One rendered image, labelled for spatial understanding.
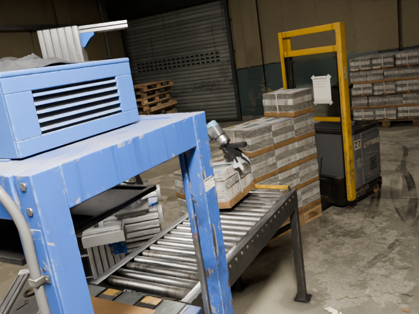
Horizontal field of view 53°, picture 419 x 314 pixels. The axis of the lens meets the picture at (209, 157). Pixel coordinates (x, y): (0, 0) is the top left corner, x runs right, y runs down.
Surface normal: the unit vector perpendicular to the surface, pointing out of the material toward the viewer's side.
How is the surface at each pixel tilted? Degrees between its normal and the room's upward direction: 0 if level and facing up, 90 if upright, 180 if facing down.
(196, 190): 90
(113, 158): 90
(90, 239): 90
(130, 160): 90
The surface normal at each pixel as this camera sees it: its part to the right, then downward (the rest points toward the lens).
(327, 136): -0.76, 0.25
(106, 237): 0.15, 0.21
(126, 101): 0.86, -0.01
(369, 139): 0.63, 0.09
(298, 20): -0.48, 0.27
